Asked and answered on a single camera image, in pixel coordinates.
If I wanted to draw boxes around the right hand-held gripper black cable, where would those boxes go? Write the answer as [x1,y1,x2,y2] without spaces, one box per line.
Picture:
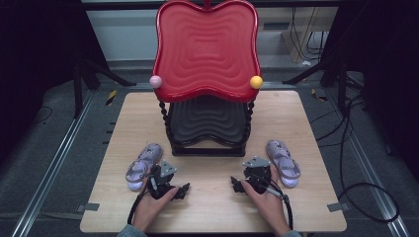
[258,177,294,231]

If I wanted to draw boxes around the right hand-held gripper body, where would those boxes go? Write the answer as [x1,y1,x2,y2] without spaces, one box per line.
[242,156,273,196]

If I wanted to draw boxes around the yellow and black floor tape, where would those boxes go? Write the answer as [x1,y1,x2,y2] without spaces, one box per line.
[105,89,119,107]
[310,88,329,103]

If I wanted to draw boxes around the metal floor rail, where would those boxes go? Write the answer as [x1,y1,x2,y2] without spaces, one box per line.
[11,90,97,237]
[324,88,411,237]

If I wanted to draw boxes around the left hand-held gripper black cable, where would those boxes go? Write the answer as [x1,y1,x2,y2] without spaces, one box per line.
[126,174,156,226]

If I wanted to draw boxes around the hand-held gripper black cable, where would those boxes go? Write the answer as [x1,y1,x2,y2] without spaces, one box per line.
[258,177,294,231]
[126,174,156,226]

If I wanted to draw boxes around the black looped floor cable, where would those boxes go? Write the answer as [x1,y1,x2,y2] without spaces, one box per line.
[309,95,400,223]

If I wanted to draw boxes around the person's right hand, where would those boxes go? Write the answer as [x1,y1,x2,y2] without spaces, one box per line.
[241,165,293,236]

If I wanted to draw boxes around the person's left hand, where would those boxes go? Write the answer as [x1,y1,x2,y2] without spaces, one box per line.
[131,186,181,233]

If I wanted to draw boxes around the red and black shoe rack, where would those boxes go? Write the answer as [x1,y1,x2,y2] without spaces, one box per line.
[148,0,265,158]

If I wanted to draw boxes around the dark curtain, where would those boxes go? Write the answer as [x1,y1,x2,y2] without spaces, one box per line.
[0,0,111,166]
[324,0,419,182]

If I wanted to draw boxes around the purple child sandal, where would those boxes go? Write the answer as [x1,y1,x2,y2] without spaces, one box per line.
[265,139,301,190]
[125,142,164,193]

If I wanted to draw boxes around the thin black floor cable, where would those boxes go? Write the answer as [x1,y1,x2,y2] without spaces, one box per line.
[32,106,53,125]

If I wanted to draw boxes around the black metal stand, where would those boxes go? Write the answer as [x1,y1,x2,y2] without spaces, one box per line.
[282,58,351,117]
[72,58,137,119]

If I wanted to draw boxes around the hanging black cables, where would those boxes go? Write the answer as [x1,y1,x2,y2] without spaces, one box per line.
[291,6,328,62]

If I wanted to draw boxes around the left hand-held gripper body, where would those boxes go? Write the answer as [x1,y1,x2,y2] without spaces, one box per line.
[146,160,179,200]

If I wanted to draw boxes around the grey tape piece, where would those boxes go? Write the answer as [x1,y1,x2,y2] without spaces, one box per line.
[77,202,101,212]
[326,201,350,212]

